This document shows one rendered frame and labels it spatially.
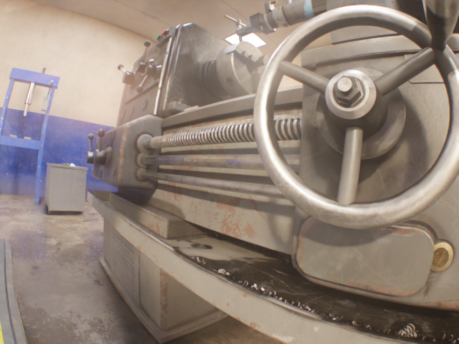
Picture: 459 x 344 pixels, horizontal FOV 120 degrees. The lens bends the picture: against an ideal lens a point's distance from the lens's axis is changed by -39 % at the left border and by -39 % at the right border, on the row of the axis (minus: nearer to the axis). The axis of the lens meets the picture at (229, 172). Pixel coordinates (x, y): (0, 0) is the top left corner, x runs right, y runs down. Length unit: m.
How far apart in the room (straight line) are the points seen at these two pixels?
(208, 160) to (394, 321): 0.50
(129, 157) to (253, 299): 0.65
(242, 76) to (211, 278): 0.73
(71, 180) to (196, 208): 2.18
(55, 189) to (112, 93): 2.31
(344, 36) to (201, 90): 0.78
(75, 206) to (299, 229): 2.63
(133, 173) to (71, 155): 3.27
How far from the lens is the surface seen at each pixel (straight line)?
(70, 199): 2.73
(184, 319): 0.91
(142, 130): 0.85
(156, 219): 0.78
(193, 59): 1.01
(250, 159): 0.41
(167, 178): 0.65
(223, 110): 0.60
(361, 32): 0.31
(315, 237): 0.24
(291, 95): 0.49
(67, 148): 4.05
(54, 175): 2.67
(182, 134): 0.59
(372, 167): 0.24
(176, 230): 0.74
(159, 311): 0.84
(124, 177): 0.82
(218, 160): 0.47
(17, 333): 0.47
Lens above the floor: 0.62
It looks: 2 degrees up
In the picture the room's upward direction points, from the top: 6 degrees clockwise
